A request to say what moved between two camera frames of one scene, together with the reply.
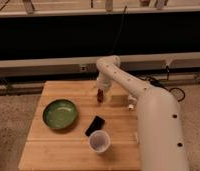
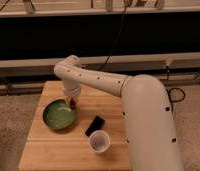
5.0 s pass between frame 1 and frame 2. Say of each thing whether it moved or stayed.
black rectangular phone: stayed
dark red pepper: moved
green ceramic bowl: stayed
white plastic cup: stayed
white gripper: moved
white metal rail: stayed
